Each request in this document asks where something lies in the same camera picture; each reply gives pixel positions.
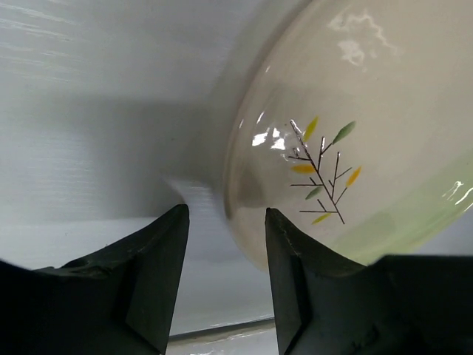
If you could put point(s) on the white taped cover panel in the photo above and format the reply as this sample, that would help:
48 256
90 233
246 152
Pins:
257 337

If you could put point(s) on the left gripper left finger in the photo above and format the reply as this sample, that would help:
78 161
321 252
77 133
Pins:
117 300

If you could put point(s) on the green and cream plate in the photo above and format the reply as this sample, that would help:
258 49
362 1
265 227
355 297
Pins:
358 128

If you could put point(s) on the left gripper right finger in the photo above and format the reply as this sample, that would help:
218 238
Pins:
325 303

